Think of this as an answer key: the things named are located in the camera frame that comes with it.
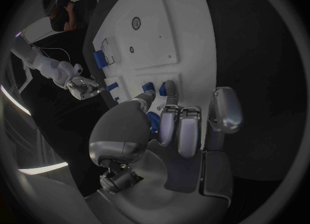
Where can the small white peg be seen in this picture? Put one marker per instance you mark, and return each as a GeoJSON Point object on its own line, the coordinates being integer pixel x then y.
{"type": "Point", "coordinates": [160, 107]}

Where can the blue cylinder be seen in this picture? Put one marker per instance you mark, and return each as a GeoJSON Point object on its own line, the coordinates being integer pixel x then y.
{"type": "Point", "coordinates": [162, 89]}

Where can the white task board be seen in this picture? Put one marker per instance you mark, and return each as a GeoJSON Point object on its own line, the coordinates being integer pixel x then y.
{"type": "Point", "coordinates": [150, 39]}

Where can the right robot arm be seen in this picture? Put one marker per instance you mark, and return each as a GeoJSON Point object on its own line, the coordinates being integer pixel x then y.
{"type": "Point", "coordinates": [48, 65]}

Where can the blue peg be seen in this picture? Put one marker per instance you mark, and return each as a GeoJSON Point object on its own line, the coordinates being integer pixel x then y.
{"type": "Point", "coordinates": [111, 87]}

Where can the large blue block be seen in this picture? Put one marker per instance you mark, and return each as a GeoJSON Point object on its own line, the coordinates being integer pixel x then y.
{"type": "Point", "coordinates": [99, 60]}

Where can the person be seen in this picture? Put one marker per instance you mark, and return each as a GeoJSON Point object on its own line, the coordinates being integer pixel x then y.
{"type": "Point", "coordinates": [60, 22]}

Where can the blue gear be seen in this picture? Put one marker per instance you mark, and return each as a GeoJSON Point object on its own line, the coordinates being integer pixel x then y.
{"type": "Point", "coordinates": [152, 121]}

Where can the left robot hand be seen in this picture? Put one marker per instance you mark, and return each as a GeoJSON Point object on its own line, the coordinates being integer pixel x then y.
{"type": "Point", "coordinates": [184, 169]}

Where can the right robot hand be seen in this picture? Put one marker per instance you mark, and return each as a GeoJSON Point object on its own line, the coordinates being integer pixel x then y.
{"type": "Point", "coordinates": [82, 88]}

